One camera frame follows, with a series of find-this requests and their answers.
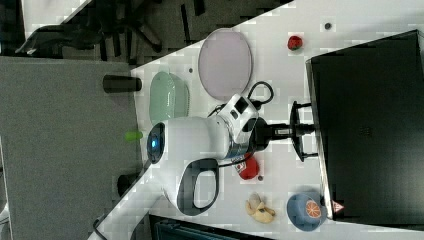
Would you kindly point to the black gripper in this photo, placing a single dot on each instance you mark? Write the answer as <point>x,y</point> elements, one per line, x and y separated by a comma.
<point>263,133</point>

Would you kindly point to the blue bowl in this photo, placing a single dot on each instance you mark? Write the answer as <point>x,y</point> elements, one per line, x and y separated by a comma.
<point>296,211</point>

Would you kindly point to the orange slice toy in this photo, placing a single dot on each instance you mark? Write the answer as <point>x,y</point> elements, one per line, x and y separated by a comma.
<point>313,210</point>

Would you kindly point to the round lilac plate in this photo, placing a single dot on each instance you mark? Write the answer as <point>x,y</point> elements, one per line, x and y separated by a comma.
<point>224,64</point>

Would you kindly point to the green lime toy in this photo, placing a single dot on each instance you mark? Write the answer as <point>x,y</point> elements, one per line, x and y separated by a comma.
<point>133,135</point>

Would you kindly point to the green perforated colander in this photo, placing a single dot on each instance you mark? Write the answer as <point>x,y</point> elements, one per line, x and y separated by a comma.
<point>169,97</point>

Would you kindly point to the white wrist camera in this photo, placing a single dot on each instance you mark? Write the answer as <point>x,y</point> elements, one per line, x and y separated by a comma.
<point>239,112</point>

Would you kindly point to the red ketchup bottle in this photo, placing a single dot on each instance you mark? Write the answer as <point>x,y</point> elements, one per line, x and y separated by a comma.
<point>246,166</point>

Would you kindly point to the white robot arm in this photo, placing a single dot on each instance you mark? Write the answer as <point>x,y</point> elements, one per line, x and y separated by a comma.
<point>179,150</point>

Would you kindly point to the peeled toy banana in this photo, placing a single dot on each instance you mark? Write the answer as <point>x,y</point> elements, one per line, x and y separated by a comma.
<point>255,207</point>

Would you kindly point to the silver toaster oven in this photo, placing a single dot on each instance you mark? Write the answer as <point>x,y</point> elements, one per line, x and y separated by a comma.
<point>367,103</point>

